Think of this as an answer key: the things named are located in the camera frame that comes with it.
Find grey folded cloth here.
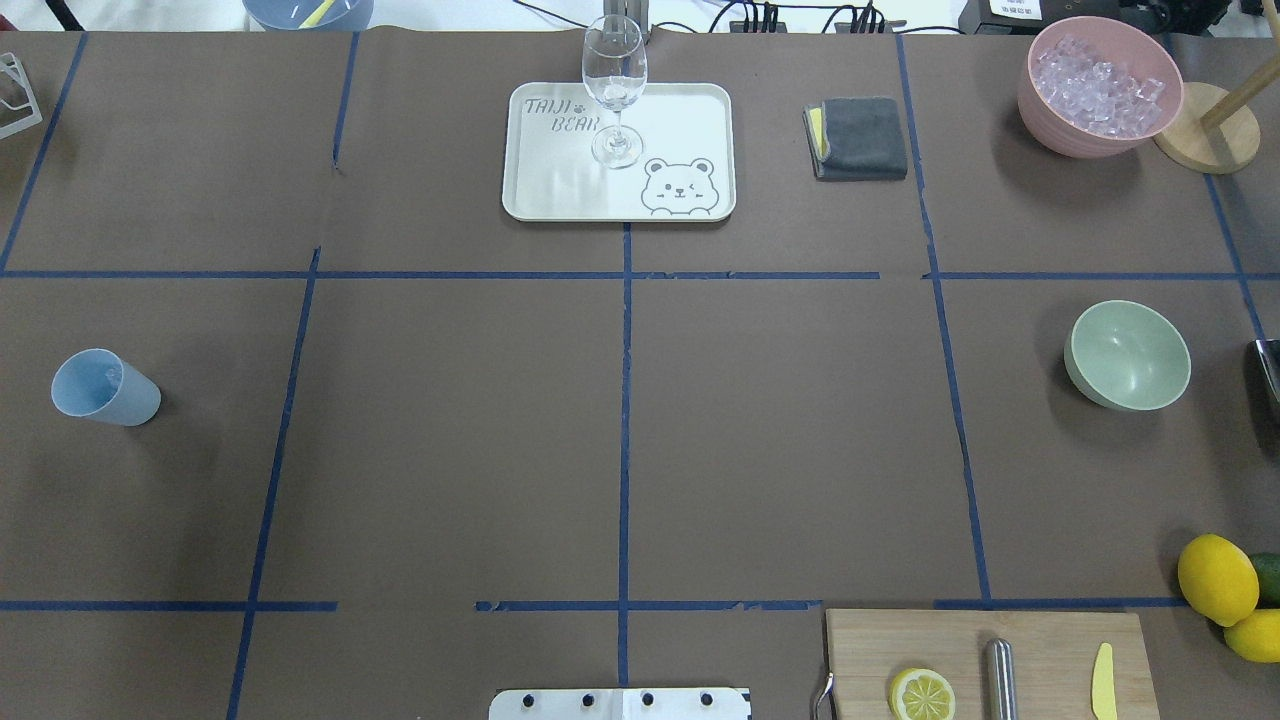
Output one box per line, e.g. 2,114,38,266
803,96,908,181

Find clear wine glass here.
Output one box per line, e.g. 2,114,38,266
581,14,648,169

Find green lime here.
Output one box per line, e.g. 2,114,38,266
1248,552,1280,609

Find white wire rack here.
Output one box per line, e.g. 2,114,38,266
1,53,44,138

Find wooden mug stand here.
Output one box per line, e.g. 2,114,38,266
1155,55,1279,176

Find white bear tray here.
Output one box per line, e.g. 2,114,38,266
502,82,737,223

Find yellow lemon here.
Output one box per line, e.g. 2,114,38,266
1222,609,1280,664
1176,533,1260,628

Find yellow sponge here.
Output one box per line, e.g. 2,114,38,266
805,105,827,163

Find lemon half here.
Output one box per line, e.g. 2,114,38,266
887,667,957,720

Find light blue plastic cup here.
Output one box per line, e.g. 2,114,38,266
50,348,163,427

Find blue bowl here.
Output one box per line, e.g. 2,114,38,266
242,1,378,32

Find pink bowl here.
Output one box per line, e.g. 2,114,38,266
1018,15,1183,159

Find clear ice cubes in pink bowl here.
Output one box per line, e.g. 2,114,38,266
1030,35,1166,138

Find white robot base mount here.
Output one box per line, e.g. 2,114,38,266
488,687,753,719

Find wooden cutting board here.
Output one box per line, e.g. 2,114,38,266
826,609,1160,719

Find yellow plastic knife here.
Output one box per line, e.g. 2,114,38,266
1091,642,1117,720

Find steel knife handle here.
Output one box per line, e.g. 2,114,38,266
986,637,1019,720

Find metal ice scoop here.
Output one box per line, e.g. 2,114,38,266
1253,340,1280,414

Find light green bowl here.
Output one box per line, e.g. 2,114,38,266
1062,299,1192,413

